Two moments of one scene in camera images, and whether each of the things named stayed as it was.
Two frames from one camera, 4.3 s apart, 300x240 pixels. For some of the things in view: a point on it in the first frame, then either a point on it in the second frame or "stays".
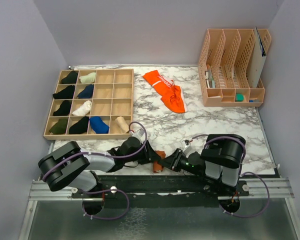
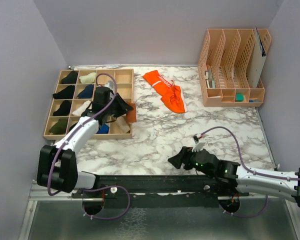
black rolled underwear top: [71, 78] stays
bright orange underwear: [172, 95] stays
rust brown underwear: [156, 167] → [131, 116]
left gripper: [149, 155] → [124, 107]
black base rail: [164, 191] stays
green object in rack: [239, 97] stays
